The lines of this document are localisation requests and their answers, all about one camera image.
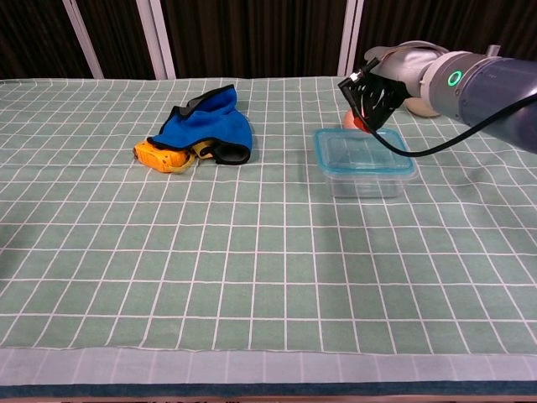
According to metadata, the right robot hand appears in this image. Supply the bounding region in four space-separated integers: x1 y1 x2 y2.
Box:
347 39 448 135

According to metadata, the teal container lid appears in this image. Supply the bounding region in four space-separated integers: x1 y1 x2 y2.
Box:
314 127 417 175

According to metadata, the clear plastic container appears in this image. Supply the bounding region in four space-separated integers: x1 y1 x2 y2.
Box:
324 166 419 200

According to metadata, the beige bowl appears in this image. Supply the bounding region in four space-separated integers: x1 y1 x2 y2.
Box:
404 96 442 119

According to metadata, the dark pleated curtain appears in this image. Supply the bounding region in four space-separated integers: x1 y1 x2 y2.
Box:
0 0 537 81

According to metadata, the blue cloth with black trim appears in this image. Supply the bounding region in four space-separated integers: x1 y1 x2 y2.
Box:
146 83 254 165

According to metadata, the yellow tape measure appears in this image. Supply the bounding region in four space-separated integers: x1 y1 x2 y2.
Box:
133 139 216 175

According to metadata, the green checked tablecloth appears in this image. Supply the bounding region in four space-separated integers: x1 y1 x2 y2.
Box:
0 76 537 398

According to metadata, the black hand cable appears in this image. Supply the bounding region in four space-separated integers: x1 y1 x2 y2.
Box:
336 58 537 159

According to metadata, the wide white frame post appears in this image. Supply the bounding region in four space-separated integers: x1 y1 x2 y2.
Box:
136 0 176 80

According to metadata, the thin white frame post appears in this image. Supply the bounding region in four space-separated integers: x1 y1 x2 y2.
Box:
62 0 105 80

